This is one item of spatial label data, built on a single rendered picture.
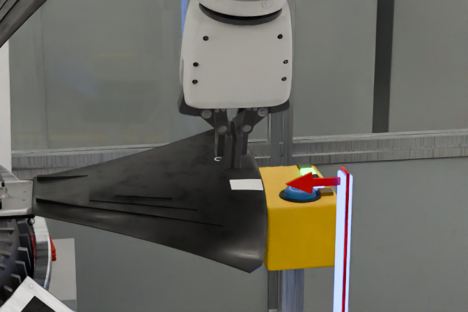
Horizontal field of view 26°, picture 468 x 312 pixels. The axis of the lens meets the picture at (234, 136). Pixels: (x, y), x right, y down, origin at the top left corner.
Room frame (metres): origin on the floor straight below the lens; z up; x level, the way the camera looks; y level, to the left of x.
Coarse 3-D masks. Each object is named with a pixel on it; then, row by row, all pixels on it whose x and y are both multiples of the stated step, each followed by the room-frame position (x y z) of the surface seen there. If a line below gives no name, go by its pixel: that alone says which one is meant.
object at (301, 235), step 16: (272, 176) 1.32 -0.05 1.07; (288, 176) 1.32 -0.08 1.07; (320, 176) 1.32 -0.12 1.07; (272, 192) 1.25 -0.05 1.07; (272, 208) 1.20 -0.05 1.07; (288, 208) 1.20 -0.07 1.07; (304, 208) 1.21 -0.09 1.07; (320, 208) 1.21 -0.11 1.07; (336, 208) 1.21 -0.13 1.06; (272, 224) 1.20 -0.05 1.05; (288, 224) 1.20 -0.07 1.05; (304, 224) 1.21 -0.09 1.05; (320, 224) 1.21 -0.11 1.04; (272, 240) 1.20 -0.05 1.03; (288, 240) 1.20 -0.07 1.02; (304, 240) 1.21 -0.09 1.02; (320, 240) 1.21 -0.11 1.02; (272, 256) 1.20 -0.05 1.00; (288, 256) 1.20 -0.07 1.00; (304, 256) 1.21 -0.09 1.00; (320, 256) 1.21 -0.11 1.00
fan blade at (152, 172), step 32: (128, 160) 1.01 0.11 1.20; (160, 160) 1.01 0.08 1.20; (192, 160) 1.00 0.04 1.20; (32, 192) 0.93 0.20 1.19; (64, 192) 0.93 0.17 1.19; (96, 192) 0.93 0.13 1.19; (128, 192) 0.93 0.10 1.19; (160, 192) 0.93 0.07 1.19; (192, 192) 0.94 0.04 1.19; (224, 192) 0.95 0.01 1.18; (256, 192) 0.95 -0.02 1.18; (96, 224) 0.88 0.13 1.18; (128, 224) 0.88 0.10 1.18; (160, 224) 0.89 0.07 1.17; (192, 224) 0.90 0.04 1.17; (224, 224) 0.90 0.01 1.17; (256, 224) 0.91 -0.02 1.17; (224, 256) 0.86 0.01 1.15; (256, 256) 0.87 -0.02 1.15
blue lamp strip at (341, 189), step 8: (344, 176) 0.98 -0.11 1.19; (344, 184) 0.98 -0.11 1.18; (344, 192) 0.98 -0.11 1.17; (344, 200) 0.98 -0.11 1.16; (344, 208) 0.98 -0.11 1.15; (336, 216) 1.00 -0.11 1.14; (344, 216) 0.98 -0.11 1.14; (336, 224) 1.00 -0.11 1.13; (336, 232) 1.00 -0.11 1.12; (336, 240) 1.00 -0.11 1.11; (336, 248) 1.00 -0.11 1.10; (336, 256) 1.00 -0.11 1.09; (336, 264) 1.00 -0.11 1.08; (336, 272) 0.99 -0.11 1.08; (336, 280) 0.99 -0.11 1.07; (336, 288) 0.99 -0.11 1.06; (336, 296) 0.99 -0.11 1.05; (336, 304) 0.99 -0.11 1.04
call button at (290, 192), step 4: (288, 188) 1.24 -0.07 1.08; (292, 188) 1.24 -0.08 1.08; (288, 192) 1.23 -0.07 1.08; (292, 192) 1.23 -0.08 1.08; (296, 192) 1.23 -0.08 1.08; (300, 192) 1.23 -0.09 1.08; (304, 192) 1.23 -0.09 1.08; (312, 192) 1.23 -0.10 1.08; (288, 196) 1.23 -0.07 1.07; (292, 196) 1.23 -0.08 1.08; (296, 196) 1.22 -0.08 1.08; (300, 196) 1.22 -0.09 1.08; (304, 196) 1.22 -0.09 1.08; (308, 196) 1.22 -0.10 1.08; (312, 196) 1.23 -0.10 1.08
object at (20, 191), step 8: (0, 184) 0.97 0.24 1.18; (8, 184) 0.97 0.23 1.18; (16, 184) 0.97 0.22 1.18; (24, 184) 0.97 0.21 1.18; (32, 184) 0.97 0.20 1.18; (8, 192) 0.95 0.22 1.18; (16, 192) 0.95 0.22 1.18; (24, 192) 0.95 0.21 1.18; (8, 200) 0.93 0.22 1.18; (16, 200) 0.93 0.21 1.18; (24, 200) 0.93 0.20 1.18; (8, 208) 0.90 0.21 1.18; (16, 208) 0.90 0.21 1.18; (24, 208) 0.90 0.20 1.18
